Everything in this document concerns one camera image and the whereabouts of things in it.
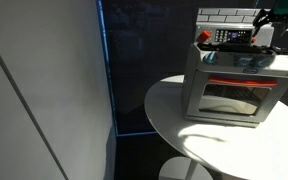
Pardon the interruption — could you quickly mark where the white table pedestal foot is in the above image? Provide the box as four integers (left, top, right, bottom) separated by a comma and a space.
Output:
158, 156, 214, 180

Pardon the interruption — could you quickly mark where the red round stove knob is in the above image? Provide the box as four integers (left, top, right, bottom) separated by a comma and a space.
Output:
197, 29, 212, 43

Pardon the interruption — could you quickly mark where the red oven door handle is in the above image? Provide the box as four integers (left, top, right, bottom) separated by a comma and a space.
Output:
207, 76, 279, 88

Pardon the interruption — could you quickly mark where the grey toy stove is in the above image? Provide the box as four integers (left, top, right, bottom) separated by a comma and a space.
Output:
181, 7, 288, 129

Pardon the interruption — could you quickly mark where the round white table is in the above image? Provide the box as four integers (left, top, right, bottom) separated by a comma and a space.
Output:
144, 74, 288, 180

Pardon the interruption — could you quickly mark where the blue stove knob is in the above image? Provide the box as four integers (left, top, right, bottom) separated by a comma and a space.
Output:
238, 56, 254, 68
203, 51, 219, 66
255, 56, 272, 69

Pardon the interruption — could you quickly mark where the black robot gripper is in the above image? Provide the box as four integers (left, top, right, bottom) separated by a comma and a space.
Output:
252, 0, 288, 37

